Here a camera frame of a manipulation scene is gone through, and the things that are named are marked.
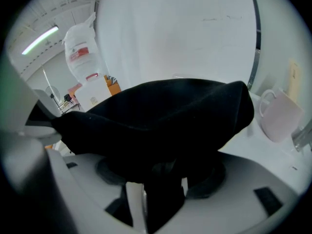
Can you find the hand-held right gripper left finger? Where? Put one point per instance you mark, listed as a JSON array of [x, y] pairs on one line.
[[85, 194]]

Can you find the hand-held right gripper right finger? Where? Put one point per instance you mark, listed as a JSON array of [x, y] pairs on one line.
[[234, 203]]

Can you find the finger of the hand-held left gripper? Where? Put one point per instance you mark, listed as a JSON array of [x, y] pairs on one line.
[[14, 101], [26, 169]]

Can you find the standing fan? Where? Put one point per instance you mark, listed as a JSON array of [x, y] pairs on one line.
[[53, 92]]

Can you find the ceiling tube light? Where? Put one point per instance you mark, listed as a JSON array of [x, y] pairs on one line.
[[40, 40]]

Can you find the white water dispenser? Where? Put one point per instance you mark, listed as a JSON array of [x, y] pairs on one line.
[[93, 96]]

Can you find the pink ceramic mug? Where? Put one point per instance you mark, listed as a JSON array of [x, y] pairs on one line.
[[280, 118]]

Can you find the orange box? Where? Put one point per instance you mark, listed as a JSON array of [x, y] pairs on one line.
[[114, 88]]

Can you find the beige wall card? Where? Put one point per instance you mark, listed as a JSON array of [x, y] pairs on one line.
[[294, 79]]

